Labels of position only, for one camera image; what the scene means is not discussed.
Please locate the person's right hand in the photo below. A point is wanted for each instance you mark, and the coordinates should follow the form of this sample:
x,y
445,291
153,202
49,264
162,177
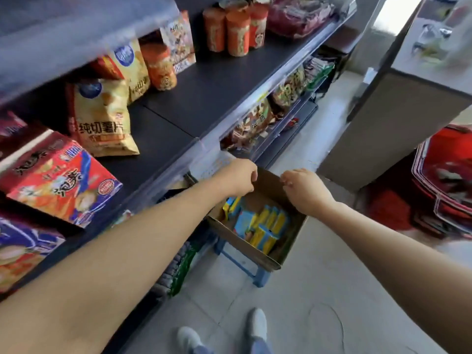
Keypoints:
x,y
308,191

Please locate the person's left hand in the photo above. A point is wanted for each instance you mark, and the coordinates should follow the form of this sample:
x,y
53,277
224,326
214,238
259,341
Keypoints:
x,y
239,178

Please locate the pile of blue wipe packets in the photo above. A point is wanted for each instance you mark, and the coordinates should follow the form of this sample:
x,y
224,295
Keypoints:
x,y
265,224

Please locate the brown cardboard box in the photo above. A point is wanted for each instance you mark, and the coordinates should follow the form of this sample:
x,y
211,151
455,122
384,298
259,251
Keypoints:
x,y
243,247

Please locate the dark grey store shelf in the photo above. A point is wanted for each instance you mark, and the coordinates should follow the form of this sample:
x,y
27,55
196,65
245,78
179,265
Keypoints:
x,y
206,95

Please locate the person's right forearm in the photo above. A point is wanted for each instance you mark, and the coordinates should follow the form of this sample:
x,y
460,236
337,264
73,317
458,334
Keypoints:
x,y
405,269

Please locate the person's left forearm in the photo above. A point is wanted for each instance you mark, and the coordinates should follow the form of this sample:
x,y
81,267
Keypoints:
x,y
92,276

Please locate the red blue snack box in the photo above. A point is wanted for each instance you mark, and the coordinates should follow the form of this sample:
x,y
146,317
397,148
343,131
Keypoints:
x,y
62,180

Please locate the white perforated plastic tray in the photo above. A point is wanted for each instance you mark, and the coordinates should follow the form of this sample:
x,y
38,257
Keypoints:
x,y
210,167

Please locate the small red packet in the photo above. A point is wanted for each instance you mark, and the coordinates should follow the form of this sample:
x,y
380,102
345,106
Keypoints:
x,y
292,124

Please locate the small yellow price tag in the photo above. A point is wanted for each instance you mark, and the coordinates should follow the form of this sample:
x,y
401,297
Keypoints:
x,y
261,97

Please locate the grey cabinet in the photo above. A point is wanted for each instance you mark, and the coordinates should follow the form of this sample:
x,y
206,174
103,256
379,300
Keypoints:
x,y
380,136

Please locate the blue plastic stool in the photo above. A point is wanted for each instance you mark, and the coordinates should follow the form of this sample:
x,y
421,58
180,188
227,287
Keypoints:
x,y
262,278

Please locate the brown green snack bag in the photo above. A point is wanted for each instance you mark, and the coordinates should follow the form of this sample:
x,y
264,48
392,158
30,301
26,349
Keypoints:
x,y
289,88

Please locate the strip of green packets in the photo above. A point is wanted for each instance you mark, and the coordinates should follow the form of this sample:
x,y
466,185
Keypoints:
x,y
183,269

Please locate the bundle of green packets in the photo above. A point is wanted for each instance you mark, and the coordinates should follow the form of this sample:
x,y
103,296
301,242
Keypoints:
x,y
319,71

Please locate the row of grey packets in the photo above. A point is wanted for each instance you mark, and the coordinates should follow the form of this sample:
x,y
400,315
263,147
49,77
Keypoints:
x,y
166,276

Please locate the orange cartoon face canister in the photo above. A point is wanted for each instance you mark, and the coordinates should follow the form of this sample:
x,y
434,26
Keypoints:
x,y
160,70

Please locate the white shoe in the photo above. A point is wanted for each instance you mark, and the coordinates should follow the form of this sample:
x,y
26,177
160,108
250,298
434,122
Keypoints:
x,y
257,324
188,339

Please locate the stack of red shopping baskets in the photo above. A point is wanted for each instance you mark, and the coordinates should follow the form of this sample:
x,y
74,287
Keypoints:
x,y
442,143

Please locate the orange snack canister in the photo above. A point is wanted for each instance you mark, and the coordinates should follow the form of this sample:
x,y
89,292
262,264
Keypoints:
x,y
238,34
233,3
214,31
258,27

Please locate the large yellow snack bag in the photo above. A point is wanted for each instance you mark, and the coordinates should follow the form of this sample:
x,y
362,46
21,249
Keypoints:
x,y
103,121

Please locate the yellow red snack bag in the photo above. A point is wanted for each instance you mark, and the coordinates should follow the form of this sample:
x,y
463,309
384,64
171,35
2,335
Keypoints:
x,y
129,70

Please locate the blue trousers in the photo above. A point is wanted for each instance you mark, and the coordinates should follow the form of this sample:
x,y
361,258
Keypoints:
x,y
262,347

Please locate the dark red snack packet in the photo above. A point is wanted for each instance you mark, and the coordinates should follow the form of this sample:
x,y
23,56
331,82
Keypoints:
x,y
298,18

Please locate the blue red snack packet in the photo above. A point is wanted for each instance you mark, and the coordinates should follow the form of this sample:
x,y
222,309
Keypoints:
x,y
26,254

